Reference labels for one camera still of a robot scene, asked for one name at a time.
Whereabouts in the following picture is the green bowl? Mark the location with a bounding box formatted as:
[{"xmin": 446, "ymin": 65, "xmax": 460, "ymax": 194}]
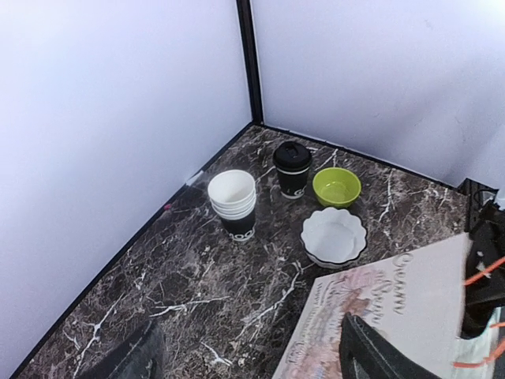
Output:
[{"xmin": 312, "ymin": 167, "xmax": 361, "ymax": 208}]

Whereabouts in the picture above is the white tape piece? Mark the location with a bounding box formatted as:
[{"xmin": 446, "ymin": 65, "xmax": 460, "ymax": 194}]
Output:
[{"xmin": 185, "ymin": 170, "xmax": 204, "ymax": 186}]

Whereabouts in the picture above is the right black frame post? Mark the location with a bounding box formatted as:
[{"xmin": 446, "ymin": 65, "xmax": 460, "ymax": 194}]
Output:
[{"xmin": 236, "ymin": 0, "xmax": 264, "ymax": 125}]

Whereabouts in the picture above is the stack of paper coffee cups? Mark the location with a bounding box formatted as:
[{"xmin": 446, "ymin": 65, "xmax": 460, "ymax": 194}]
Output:
[{"xmin": 208, "ymin": 169, "xmax": 256, "ymax": 242}]

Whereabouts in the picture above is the white paper gift bag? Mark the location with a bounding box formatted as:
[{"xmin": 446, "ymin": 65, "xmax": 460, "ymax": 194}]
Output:
[{"xmin": 271, "ymin": 231, "xmax": 505, "ymax": 379}]

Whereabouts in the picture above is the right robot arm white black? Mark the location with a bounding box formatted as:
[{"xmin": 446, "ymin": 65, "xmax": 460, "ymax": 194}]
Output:
[{"xmin": 461, "ymin": 201, "xmax": 504, "ymax": 340}]

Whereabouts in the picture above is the black paper coffee cup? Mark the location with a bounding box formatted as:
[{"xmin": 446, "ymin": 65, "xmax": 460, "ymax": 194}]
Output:
[{"xmin": 272, "ymin": 141, "xmax": 312, "ymax": 200}]

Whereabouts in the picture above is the white scalloped dish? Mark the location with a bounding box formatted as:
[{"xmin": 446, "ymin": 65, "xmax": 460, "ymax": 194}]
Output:
[{"xmin": 301, "ymin": 208, "xmax": 367, "ymax": 269}]

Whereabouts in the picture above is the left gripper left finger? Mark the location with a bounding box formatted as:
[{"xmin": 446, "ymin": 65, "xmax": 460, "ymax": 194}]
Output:
[{"xmin": 79, "ymin": 321, "xmax": 165, "ymax": 378}]

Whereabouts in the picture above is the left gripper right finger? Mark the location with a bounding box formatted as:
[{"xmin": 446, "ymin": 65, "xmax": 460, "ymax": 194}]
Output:
[{"xmin": 339, "ymin": 313, "xmax": 438, "ymax": 379}]

